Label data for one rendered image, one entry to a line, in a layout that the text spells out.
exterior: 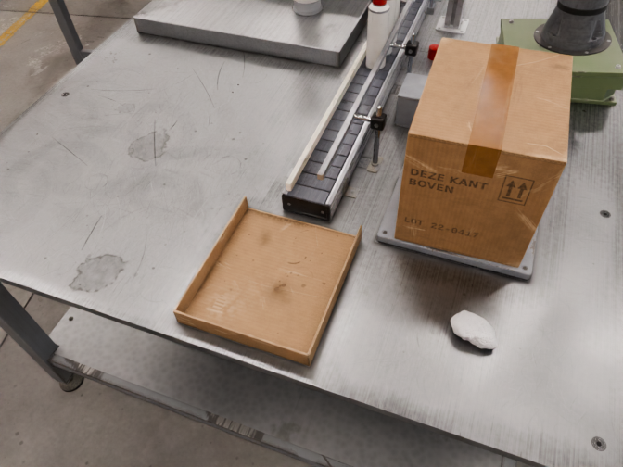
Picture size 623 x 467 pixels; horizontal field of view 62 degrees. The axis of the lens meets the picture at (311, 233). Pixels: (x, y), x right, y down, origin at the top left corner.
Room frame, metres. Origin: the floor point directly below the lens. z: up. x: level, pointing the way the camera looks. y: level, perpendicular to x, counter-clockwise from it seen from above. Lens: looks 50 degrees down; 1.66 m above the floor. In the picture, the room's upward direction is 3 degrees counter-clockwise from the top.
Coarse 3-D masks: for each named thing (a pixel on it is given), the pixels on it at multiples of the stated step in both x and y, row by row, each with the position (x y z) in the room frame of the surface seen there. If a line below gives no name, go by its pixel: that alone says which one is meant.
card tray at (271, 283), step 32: (256, 224) 0.72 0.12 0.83; (288, 224) 0.71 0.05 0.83; (224, 256) 0.64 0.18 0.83; (256, 256) 0.63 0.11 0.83; (288, 256) 0.63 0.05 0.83; (320, 256) 0.62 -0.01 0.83; (352, 256) 0.61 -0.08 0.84; (192, 288) 0.55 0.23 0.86; (224, 288) 0.56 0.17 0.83; (256, 288) 0.55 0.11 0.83; (288, 288) 0.55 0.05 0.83; (320, 288) 0.55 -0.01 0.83; (192, 320) 0.48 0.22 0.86; (224, 320) 0.49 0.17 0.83; (256, 320) 0.49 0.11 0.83; (288, 320) 0.48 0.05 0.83; (320, 320) 0.48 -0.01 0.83; (288, 352) 0.41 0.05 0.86
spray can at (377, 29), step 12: (384, 0) 1.19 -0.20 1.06; (372, 12) 1.19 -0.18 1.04; (384, 12) 1.18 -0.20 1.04; (372, 24) 1.19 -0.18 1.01; (384, 24) 1.18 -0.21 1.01; (372, 36) 1.19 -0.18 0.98; (384, 36) 1.19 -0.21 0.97; (372, 48) 1.19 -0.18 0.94; (372, 60) 1.18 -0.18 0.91; (384, 60) 1.19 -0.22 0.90
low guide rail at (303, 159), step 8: (360, 56) 1.20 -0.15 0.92; (360, 64) 1.19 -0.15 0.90; (352, 72) 1.13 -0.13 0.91; (344, 80) 1.10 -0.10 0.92; (344, 88) 1.07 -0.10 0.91; (336, 96) 1.03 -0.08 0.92; (336, 104) 1.01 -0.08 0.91; (328, 112) 0.97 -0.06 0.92; (328, 120) 0.96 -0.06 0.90; (320, 128) 0.92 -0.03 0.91; (312, 136) 0.89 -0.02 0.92; (320, 136) 0.91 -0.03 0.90; (312, 144) 0.87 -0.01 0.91; (304, 152) 0.84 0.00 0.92; (304, 160) 0.82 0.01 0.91; (296, 168) 0.80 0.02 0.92; (296, 176) 0.78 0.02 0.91; (288, 184) 0.75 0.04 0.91
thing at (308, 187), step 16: (416, 0) 1.54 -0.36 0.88; (400, 32) 1.36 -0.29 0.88; (352, 80) 1.15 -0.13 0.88; (384, 80) 1.14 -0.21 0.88; (352, 96) 1.08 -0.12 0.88; (368, 96) 1.07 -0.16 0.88; (336, 112) 1.02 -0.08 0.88; (368, 112) 1.01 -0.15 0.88; (336, 128) 0.96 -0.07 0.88; (352, 128) 0.96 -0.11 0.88; (320, 144) 0.91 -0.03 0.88; (352, 144) 0.90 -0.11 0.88; (320, 160) 0.85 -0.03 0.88; (336, 160) 0.85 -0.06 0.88; (304, 176) 0.80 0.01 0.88; (336, 176) 0.80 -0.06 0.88; (288, 192) 0.76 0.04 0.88; (304, 192) 0.76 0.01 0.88; (320, 192) 0.76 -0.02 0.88
